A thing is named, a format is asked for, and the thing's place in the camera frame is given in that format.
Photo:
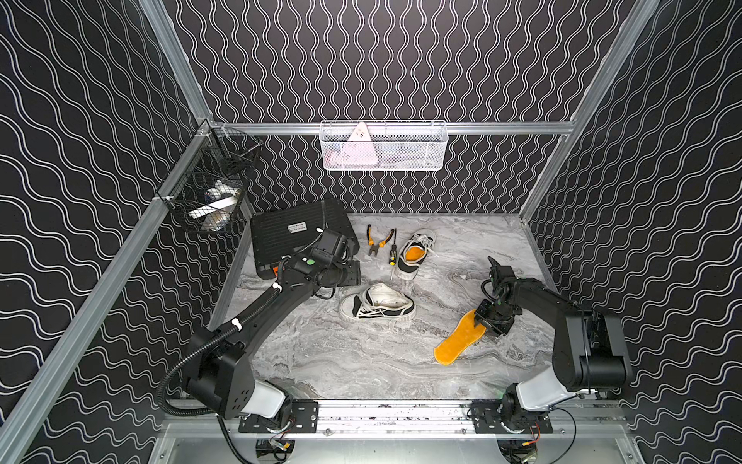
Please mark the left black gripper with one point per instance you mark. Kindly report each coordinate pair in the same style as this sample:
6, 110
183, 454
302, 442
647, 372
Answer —
351, 273

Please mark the black plastic tool case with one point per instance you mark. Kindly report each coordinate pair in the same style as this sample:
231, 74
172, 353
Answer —
279, 233

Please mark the black wire wall basket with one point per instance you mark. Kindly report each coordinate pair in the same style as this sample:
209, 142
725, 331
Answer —
227, 154

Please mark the pink triangular card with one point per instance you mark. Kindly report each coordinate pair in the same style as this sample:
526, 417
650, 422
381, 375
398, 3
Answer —
359, 149

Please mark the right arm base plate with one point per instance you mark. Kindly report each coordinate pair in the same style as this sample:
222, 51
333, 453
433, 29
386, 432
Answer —
496, 417

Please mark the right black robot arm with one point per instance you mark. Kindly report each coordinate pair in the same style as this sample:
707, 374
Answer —
589, 352

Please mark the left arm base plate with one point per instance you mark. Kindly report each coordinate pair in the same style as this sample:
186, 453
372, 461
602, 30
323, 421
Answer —
294, 416

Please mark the yellow handled pliers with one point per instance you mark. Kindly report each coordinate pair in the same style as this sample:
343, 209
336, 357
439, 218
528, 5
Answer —
374, 244

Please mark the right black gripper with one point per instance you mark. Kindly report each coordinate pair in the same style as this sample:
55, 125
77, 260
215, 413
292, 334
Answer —
479, 317

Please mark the yellow insole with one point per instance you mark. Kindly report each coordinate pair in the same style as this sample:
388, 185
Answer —
467, 332
415, 254

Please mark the white wire wall basket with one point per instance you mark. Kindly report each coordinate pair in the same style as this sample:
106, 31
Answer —
400, 145

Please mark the black white sneaker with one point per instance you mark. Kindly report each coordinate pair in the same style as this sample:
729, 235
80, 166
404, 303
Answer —
378, 302
423, 237

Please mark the aluminium front rail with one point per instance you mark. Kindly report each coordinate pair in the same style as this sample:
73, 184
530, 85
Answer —
383, 418

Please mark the white items in black basket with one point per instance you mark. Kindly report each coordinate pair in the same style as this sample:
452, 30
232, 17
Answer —
220, 203

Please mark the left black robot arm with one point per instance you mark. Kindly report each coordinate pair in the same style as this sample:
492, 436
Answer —
218, 371

